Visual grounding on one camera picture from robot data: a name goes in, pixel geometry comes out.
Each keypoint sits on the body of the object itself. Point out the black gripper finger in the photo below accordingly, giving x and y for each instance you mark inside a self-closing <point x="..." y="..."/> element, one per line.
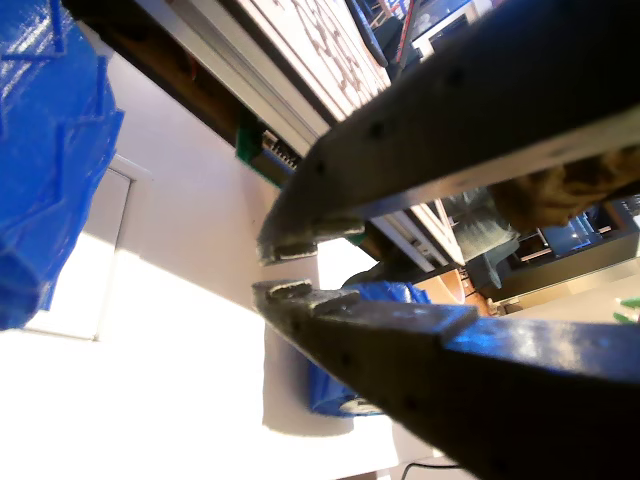
<point x="450" y="130"/>
<point x="475" y="380"/>

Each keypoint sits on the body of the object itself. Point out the brown paper bowl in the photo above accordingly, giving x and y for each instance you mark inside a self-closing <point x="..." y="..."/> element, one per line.
<point x="445" y="287"/>

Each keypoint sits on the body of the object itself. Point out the person in brown sweater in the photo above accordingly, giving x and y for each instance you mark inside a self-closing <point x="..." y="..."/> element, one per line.
<point x="480" y="225"/>

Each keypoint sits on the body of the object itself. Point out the blue rover wheel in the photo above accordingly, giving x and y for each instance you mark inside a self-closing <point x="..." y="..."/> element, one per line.
<point x="45" y="175"/>
<point x="390" y="291"/>
<point x="325" y="395"/>

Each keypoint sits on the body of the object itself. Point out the white paper sheet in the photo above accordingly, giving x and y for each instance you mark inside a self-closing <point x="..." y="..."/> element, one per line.
<point x="107" y="215"/>

